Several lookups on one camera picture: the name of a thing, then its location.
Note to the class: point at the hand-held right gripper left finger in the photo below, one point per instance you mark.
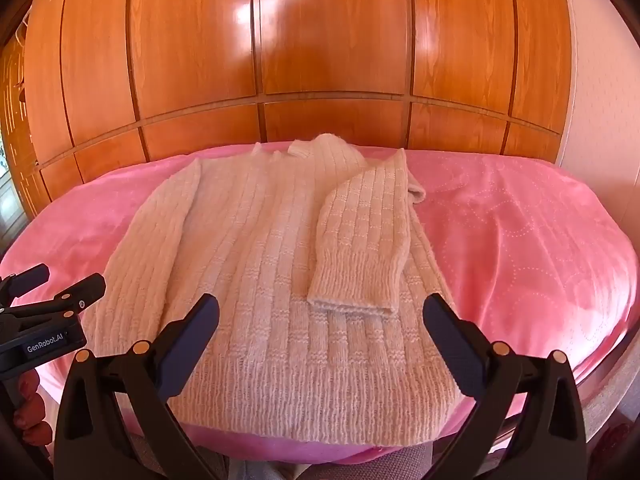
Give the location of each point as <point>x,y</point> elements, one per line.
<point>192,345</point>

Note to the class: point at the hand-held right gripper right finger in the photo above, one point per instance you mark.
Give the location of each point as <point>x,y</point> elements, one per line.
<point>452,345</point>

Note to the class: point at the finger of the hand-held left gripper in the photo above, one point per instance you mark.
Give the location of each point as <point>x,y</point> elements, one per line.
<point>82,292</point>
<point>27,280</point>

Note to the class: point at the cream knitted sweater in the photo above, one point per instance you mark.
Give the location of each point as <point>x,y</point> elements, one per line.
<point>260,240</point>

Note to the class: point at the person's left hand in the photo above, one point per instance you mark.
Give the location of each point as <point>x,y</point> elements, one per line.
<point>30,410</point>

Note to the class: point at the pink blanket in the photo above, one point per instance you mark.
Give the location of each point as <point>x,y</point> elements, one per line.
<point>525,240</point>

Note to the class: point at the person's grey trousers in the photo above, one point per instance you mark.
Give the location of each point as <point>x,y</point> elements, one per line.
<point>280,470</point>

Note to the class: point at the glossy wooden wardrobe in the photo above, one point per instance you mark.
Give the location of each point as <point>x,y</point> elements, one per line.
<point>330,35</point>

